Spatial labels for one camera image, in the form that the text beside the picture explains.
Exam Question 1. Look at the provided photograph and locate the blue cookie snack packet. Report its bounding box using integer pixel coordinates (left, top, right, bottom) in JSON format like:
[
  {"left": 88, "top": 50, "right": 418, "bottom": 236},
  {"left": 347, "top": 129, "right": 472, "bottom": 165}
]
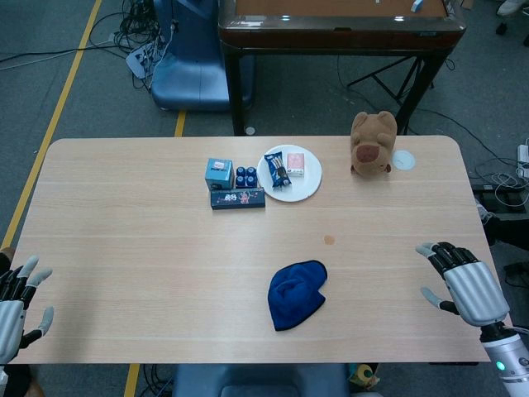
[{"left": 264, "top": 152, "right": 293, "bottom": 189}]

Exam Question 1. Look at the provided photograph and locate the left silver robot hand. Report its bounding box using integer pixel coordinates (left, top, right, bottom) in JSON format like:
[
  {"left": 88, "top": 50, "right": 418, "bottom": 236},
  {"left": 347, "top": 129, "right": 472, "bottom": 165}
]
[{"left": 0, "top": 255, "right": 55, "bottom": 366}]

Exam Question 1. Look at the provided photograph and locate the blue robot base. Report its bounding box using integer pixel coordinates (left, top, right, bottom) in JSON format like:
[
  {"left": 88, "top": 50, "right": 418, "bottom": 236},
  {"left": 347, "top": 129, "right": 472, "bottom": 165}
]
[{"left": 150, "top": 0, "right": 255, "bottom": 113}]

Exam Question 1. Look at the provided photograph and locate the light blue cardboard box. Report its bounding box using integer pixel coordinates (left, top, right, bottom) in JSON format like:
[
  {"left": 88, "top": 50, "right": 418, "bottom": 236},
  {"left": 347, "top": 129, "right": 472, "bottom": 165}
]
[{"left": 204, "top": 157, "right": 233, "bottom": 192}]

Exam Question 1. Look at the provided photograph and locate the blue grey robot torso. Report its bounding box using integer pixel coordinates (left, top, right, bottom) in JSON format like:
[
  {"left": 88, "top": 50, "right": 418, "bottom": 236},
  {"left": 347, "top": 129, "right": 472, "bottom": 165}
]
[{"left": 170, "top": 363, "right": 353, "bottom": 397}]

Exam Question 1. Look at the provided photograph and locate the brown capybara plush toy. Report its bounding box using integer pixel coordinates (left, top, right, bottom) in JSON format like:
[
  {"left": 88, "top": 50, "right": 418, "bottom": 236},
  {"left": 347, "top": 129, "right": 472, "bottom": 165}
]
[{"left": 350, "top": 110, "right": 399, "bottom": 179}]

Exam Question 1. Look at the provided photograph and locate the white round plate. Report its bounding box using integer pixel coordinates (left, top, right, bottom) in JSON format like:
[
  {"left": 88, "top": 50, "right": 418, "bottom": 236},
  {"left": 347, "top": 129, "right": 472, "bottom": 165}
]
[{"left": 256, "top": 144, "right": 323, "bottom": 203}]

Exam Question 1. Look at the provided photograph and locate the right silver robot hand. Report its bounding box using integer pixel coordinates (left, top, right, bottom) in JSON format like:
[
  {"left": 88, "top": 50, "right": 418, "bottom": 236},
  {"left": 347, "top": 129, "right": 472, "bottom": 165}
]
[{"left": 415, "top": 242, "right": 511, "bottom": 330}]

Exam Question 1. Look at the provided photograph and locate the dark wood mahjong table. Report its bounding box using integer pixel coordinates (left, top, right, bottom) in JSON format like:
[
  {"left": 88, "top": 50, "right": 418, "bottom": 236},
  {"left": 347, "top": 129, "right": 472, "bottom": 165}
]
[{"left": 217, "top": 0, "right": 468, "bottom": 136}]

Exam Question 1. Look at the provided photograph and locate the white sneaker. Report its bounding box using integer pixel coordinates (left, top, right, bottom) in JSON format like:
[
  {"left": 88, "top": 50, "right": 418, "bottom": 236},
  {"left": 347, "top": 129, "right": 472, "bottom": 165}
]
[{"left": 497, "top": 0, "right": 529, "bottom": 18}]

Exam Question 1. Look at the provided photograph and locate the blue cloth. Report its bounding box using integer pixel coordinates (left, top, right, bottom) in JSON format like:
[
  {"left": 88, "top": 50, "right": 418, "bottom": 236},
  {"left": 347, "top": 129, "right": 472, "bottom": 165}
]
[{"left": 268, "top": 259, "right": 329, "bottom": 332}]

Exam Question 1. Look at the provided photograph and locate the pink white tissue pack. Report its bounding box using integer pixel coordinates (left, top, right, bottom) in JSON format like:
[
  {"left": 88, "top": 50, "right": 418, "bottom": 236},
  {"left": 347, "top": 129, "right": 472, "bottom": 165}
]
[{"left": 285, "top": 151, "right": 307, "bottom": 179}]

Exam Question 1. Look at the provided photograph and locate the black tripod stand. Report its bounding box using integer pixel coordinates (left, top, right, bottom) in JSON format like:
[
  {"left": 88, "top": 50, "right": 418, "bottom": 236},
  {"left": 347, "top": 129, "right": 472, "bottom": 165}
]
[{"left": 346, "top": 55, "right": 436, "bottom": 111}]

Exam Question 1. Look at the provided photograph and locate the white printed paper bag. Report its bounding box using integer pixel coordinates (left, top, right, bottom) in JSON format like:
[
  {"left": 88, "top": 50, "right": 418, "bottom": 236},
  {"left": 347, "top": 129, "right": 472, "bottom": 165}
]
[{"left": 125, "top": 40, "right": 167, "bottom": 79}]

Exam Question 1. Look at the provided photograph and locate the blue bottle four-pack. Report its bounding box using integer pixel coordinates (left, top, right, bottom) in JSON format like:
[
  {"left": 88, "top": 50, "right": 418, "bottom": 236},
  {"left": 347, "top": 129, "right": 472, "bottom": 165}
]
[{"left": 235, "top": 165, "right": 259, "bottom": 189}]

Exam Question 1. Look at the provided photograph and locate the black floor cable bundle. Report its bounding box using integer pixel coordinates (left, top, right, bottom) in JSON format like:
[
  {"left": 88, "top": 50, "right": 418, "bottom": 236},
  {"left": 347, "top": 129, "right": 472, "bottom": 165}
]
[{"left": 110, "top": 0, "right": 175, "bottom": 90}]

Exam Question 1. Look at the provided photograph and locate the dark blue long box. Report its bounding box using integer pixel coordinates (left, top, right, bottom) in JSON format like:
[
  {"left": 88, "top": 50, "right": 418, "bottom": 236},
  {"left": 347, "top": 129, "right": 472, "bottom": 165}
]
[{"left": 210, "top": 187, "right": 266, "bottom": 212}]

